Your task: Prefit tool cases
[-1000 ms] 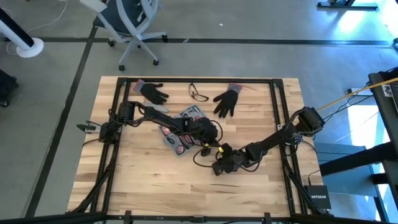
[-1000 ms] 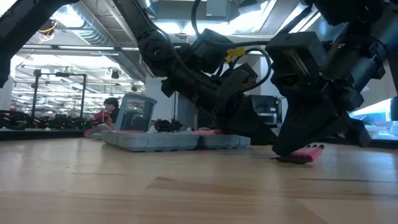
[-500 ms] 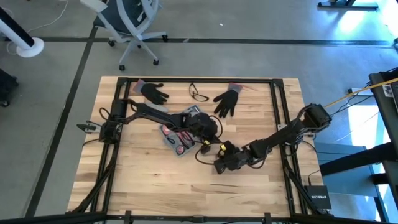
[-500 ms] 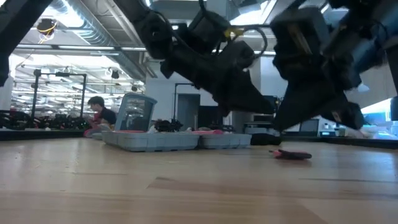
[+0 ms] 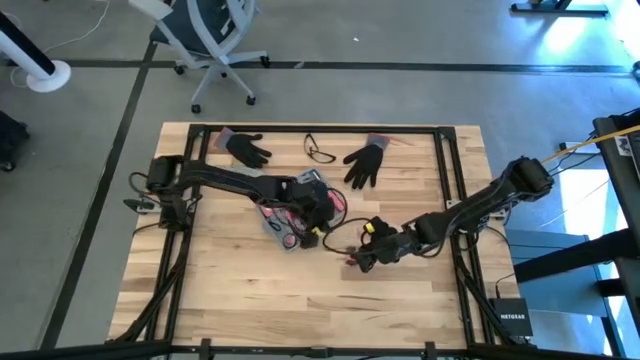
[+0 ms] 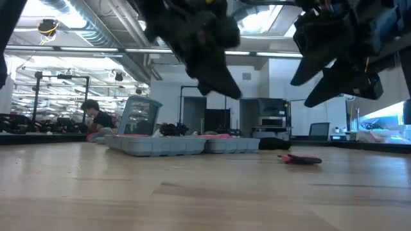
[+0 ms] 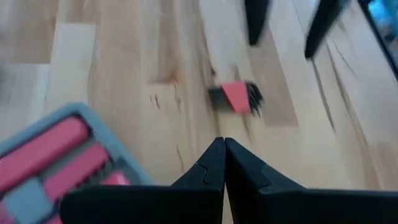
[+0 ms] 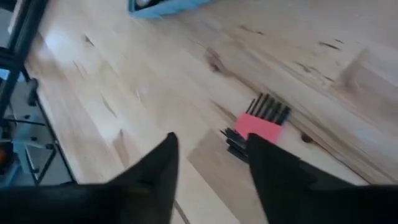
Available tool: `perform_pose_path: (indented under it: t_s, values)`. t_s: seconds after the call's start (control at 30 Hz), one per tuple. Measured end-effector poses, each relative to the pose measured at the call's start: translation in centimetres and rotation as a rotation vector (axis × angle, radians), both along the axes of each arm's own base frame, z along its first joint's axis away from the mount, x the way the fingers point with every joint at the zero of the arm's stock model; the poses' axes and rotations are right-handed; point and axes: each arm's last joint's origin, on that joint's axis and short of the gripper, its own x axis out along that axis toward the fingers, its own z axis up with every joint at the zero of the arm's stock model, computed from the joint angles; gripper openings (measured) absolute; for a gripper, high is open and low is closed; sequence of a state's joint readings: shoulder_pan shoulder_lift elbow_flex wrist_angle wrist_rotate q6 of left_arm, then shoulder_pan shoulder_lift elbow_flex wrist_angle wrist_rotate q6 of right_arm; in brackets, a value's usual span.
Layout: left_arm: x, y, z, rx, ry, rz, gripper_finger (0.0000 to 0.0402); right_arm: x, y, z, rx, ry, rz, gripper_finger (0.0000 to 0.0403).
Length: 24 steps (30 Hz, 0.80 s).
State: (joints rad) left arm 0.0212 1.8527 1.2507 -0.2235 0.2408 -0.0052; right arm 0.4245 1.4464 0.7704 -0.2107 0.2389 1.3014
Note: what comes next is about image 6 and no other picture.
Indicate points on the black rig frame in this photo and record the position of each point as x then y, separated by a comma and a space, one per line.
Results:
36, 96
181, 106

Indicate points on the black equipment cabinet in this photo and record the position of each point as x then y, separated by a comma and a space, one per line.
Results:
273, 107

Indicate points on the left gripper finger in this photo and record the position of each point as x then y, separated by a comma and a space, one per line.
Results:
224, 77
202, 80

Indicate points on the black ceiling spotlight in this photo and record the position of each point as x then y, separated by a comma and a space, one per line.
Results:
138, 91
119, 77

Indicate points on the whiteboard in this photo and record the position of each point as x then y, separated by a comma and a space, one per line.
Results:
302, 120

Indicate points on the long tube ceiling light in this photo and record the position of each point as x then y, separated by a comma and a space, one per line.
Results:
96, 49

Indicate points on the other-station black robot arm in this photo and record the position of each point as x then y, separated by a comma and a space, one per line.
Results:
13, 123
231, 131
181, 129
64, 126

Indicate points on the grey wall vent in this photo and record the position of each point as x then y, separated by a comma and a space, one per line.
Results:
246, 76

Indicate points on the white-frame mesh office chair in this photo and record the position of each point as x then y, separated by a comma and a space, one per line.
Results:
139, 115

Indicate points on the silver oven appliance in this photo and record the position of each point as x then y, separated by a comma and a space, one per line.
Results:
272, 121

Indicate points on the grey utility knife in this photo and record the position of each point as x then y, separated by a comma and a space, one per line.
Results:
100, 140

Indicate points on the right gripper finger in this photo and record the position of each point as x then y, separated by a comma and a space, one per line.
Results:
311, 70
330, 88

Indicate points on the small pink black-tipped tool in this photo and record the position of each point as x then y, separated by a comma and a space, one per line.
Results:
302, 159

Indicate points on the grey plastic tool case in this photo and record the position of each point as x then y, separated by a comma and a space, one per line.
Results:
154, 146

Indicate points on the grey mesh office chair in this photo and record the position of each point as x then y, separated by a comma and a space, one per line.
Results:
319, 130

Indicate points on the clear plastic bag pile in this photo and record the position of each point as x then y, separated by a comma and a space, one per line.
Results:
395, 136

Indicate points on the black round ceiling fixture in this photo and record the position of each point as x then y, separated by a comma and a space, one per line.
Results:
48, 27

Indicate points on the white multi-head floor lamp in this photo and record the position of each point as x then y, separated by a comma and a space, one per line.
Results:
354, 109

